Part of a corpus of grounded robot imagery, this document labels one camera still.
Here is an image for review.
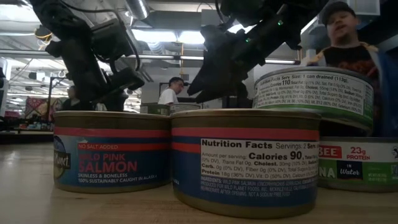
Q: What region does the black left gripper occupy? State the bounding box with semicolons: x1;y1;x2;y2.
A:
44;39;146;112

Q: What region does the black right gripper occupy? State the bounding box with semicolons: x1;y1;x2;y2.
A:
185;17;281;105

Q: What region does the olive green tuna can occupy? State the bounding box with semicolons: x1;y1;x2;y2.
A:
139;102;171;116

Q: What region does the person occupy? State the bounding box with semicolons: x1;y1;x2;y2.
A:
60;85;94;112
157;76;187;106
306;1;398;138

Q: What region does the bright ceiling light panel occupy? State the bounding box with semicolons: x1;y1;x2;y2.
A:
131;28;206;45

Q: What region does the blue pink salmon can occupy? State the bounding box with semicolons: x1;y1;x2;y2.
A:
52;110;172;194
169;108;322;219

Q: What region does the colourful cloth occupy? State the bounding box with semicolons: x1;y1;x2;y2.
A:
24;95;65;123

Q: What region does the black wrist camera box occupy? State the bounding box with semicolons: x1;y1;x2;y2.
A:
90;17;135;62

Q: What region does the black ceiling camera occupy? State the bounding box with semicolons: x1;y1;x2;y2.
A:
33;24;57;42

